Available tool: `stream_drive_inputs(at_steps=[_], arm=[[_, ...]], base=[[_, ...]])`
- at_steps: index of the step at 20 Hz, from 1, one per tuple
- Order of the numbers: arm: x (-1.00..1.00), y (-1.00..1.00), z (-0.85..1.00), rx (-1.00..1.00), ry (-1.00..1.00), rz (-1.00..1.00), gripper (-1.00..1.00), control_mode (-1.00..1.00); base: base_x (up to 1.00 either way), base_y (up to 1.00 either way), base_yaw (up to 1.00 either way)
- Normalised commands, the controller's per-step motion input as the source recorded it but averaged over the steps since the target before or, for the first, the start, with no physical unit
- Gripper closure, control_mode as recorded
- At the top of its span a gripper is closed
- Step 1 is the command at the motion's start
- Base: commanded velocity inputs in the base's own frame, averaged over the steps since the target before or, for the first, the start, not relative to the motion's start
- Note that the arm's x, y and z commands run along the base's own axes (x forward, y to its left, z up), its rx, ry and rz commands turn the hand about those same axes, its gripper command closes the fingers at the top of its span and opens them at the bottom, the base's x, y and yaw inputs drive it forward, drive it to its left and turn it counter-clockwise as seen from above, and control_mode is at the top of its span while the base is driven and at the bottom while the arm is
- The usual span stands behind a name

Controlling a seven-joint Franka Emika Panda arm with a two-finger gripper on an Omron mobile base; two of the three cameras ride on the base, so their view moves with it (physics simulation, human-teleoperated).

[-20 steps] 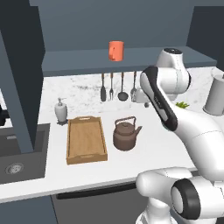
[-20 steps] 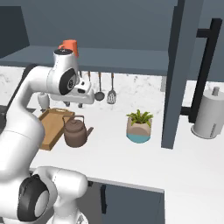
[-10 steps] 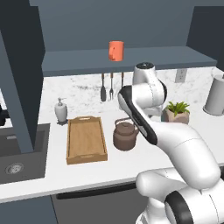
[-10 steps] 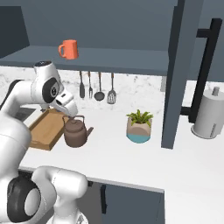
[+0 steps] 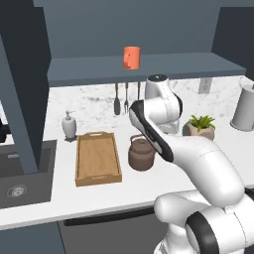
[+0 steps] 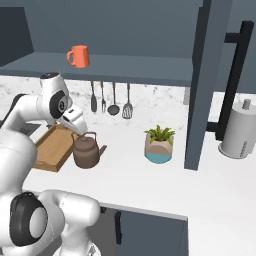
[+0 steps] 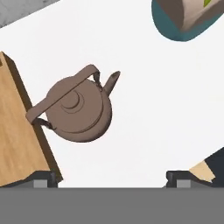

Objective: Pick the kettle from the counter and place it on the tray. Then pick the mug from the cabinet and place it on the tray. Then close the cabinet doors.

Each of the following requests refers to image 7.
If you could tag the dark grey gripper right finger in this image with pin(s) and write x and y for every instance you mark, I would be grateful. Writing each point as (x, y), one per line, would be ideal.
(180, 178)

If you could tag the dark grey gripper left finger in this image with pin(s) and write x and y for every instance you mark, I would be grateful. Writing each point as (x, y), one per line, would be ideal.
(43, 178)

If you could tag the wooden tray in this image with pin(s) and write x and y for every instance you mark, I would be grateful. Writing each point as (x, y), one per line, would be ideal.
(17, 131)

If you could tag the brown kettle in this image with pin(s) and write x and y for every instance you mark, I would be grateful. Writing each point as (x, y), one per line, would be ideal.
(78, 112)

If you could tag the dark block with beige face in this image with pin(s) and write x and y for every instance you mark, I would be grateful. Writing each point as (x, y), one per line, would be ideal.
(214, 166)

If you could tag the teal bowl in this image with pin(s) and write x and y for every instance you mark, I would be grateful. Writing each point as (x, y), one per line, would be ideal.
(166, 24)

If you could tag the beige box with green mark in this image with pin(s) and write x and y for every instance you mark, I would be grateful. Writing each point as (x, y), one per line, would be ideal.
(189, 11)

